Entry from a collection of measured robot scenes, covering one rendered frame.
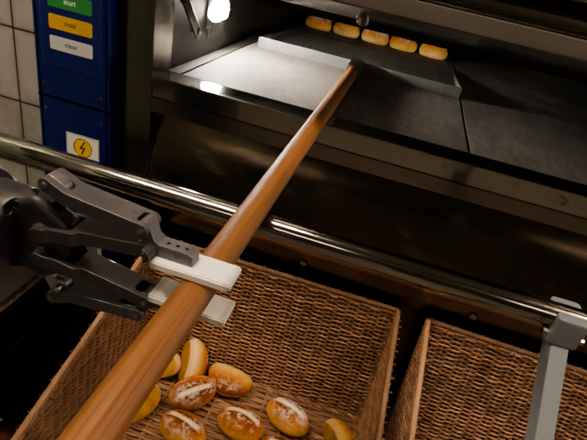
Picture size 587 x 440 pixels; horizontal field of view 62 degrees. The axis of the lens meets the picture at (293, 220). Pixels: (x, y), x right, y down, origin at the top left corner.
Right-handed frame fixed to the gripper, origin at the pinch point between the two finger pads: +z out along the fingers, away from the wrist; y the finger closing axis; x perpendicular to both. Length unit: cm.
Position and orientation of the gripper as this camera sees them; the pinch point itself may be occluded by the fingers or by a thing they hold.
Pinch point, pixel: (195, 285)
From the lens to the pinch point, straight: 42.7
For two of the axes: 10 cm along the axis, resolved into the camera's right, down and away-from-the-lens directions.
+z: 9.5, 2.9, -1.2
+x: -2.5, 4.5, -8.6
